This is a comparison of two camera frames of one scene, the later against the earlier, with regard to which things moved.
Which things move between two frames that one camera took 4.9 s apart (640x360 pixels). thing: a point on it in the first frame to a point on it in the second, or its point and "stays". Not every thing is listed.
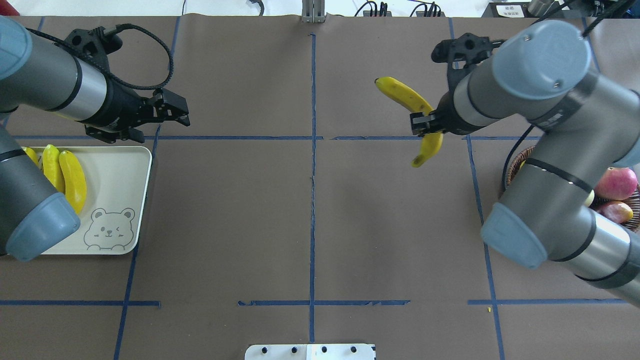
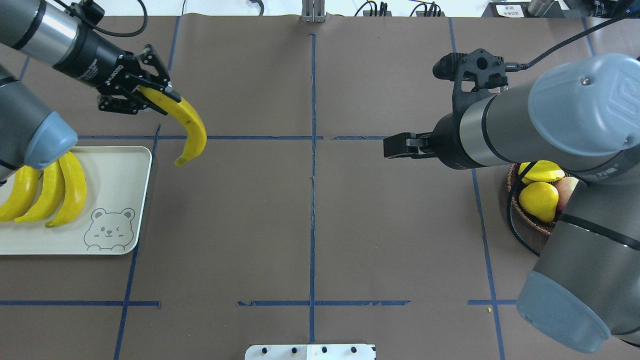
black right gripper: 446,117 to 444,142
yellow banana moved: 75,185 stays
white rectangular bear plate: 117,180 stays
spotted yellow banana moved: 416,103 to 171,105
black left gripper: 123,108 to 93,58
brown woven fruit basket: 634,201 to 514,182
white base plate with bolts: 310,352 stays
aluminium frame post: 313,11 stays
